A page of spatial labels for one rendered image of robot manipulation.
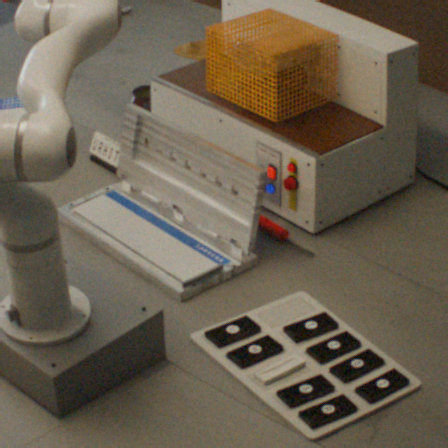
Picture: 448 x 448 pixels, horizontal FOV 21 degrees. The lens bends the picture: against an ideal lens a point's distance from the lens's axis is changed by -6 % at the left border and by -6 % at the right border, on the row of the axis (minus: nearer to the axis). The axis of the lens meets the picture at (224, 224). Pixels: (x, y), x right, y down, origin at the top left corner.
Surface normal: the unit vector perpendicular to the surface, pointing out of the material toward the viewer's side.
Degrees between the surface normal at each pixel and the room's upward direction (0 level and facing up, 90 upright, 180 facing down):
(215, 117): 90
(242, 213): 78
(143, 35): 0
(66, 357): 3
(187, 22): 0
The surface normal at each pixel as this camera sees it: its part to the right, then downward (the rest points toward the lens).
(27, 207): 0.29, -0.54
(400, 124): 0.67, 0.38
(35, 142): -0.07, -0.11
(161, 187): -0.74, 0.17
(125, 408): -0.01, -0.86
